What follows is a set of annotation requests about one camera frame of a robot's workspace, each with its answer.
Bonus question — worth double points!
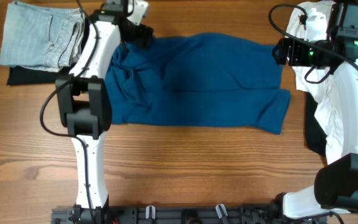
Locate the folded light blue jeans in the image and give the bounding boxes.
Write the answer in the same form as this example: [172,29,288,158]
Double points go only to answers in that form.
[0,1,85,72]

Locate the dark blue t-shirt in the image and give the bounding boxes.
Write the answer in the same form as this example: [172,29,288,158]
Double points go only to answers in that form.
[105,33,291,134]

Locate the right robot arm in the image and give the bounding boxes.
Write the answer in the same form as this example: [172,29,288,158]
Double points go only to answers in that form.
[273,1,358,222]

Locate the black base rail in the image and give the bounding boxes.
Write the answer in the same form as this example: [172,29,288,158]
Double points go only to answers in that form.
[50,204,328,224]

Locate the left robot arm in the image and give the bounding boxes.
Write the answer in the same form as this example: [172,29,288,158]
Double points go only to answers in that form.
[51,0,153,223]

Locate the black cable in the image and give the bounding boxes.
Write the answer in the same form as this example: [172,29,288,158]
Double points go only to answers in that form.
[268,2,358,224]
[39,0,136,224]

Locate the white shirt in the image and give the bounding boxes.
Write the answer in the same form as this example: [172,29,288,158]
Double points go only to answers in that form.
[287,1,344,164]

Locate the left black cable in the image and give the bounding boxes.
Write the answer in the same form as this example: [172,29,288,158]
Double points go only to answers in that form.
[39,0,136,224]

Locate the right black cable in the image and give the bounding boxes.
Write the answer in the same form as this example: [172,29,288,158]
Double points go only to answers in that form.
[268,2,358,224]

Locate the folded black garment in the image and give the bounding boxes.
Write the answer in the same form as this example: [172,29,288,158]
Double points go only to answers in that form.
[7,19,87,85]

